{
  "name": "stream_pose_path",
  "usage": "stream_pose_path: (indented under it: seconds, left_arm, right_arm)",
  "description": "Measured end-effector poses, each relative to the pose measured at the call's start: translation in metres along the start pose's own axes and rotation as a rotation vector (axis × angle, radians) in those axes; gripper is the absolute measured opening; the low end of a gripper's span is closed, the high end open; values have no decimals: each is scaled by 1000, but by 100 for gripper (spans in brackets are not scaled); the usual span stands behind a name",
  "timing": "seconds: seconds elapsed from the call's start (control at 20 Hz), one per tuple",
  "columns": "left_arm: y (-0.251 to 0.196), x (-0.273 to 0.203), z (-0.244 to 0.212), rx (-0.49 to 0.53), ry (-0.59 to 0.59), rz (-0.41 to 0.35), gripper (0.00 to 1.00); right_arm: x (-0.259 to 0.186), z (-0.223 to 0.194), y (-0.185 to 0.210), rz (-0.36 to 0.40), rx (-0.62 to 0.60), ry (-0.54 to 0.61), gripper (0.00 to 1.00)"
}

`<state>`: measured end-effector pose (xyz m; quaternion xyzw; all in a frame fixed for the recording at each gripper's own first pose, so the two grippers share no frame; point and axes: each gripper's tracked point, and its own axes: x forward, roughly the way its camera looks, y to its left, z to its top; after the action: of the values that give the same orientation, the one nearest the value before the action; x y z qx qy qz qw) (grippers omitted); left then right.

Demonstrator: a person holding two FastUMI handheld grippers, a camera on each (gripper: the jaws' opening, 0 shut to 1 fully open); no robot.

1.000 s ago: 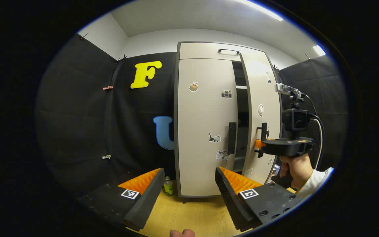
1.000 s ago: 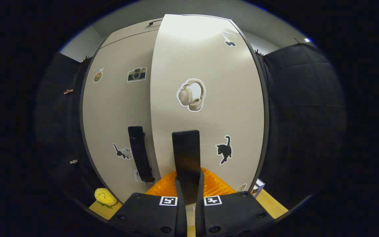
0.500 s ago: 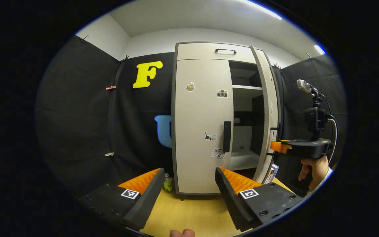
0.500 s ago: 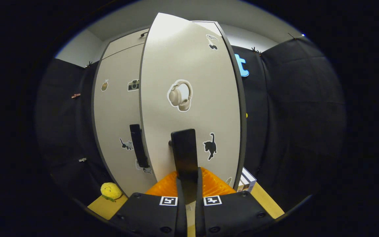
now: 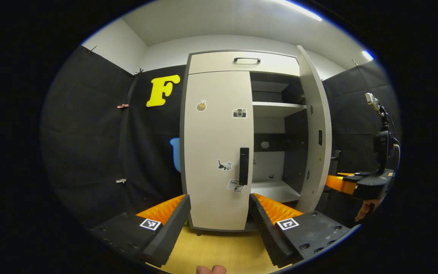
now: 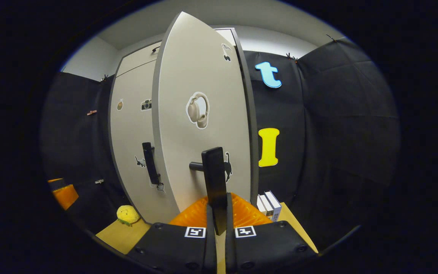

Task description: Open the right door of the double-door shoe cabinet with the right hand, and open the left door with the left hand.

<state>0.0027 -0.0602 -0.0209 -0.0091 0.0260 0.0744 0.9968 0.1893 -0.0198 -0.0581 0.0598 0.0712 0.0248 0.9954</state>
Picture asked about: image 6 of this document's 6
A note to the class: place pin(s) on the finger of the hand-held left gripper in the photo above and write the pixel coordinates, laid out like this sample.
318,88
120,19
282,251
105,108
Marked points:
65,196
56,185

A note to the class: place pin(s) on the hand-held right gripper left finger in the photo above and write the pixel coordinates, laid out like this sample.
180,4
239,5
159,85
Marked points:
209,255

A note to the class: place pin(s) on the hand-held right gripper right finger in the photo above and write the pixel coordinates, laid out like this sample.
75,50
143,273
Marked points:
231,255

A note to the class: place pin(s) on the grey cabinet door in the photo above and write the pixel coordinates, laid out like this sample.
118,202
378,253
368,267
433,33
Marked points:
181,76
127,133

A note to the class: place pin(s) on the grey double-door shoe cabinet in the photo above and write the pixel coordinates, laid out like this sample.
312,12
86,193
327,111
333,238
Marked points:
139,59

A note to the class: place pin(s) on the white cloth clip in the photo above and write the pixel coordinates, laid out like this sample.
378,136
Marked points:
99,181

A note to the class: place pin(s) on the plain white book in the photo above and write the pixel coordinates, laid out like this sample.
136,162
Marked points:
261,205
267,207

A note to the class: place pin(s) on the yellow plush toy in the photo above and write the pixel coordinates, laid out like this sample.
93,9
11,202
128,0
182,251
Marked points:
127,214

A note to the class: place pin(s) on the white book with printed spine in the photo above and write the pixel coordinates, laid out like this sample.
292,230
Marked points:
274,205

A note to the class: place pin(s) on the wooden base board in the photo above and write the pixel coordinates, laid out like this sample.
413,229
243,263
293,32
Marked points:
127,236

